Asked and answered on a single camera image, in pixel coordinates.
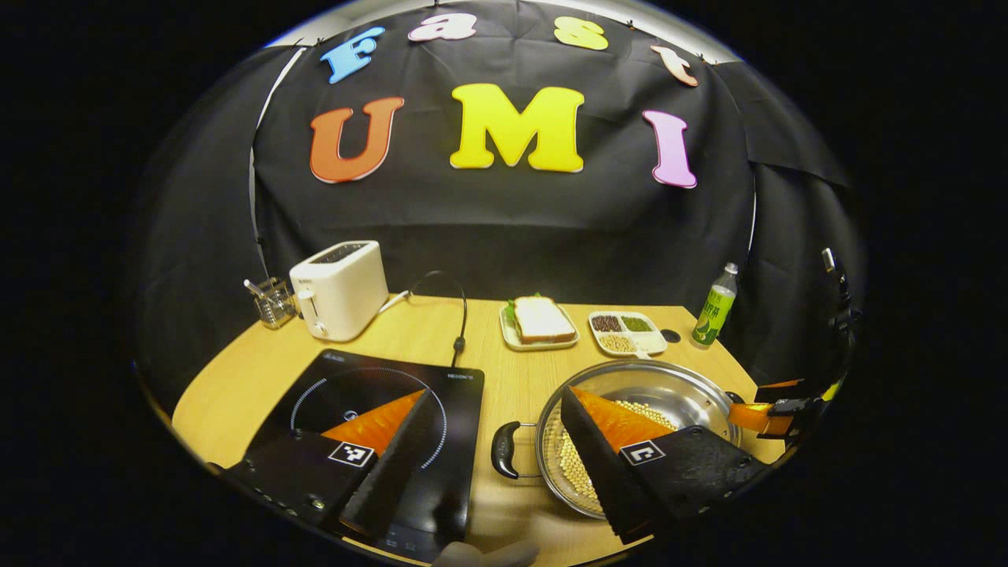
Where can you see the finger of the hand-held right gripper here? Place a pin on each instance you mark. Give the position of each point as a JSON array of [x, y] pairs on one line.
[[781, 394], [760, 417]]

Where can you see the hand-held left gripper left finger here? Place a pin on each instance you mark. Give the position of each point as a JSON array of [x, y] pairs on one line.
[[394, 480]]

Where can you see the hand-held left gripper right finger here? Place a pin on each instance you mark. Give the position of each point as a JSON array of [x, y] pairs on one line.
[[602, 480]]

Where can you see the stainless steel pot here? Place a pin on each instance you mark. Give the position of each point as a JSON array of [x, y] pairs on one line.
[[669, 390]]

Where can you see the black induction cooktop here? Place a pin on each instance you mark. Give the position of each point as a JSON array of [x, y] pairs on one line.
[[346, 386]]

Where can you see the pile of soybeans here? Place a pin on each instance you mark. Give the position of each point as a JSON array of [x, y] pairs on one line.
[[575, 472]]

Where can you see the green drink bottle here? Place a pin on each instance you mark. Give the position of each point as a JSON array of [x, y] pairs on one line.
[[714, 311]]

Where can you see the black table grommet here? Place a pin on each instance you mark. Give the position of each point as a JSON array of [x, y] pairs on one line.
[[670, 335]]

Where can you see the divided plate of beans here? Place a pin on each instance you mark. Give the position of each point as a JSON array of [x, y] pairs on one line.
[[630, 335]]

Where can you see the cream sandwich plate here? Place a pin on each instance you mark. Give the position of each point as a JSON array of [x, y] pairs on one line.
[[512, 339]]

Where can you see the sandwich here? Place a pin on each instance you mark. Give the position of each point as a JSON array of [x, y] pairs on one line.
[[542, 319]]

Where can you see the white toaster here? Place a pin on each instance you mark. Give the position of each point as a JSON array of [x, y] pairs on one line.
[[346, 287]]

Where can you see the black backdrop cloth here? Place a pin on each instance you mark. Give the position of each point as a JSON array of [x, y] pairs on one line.
[[512, 228]]

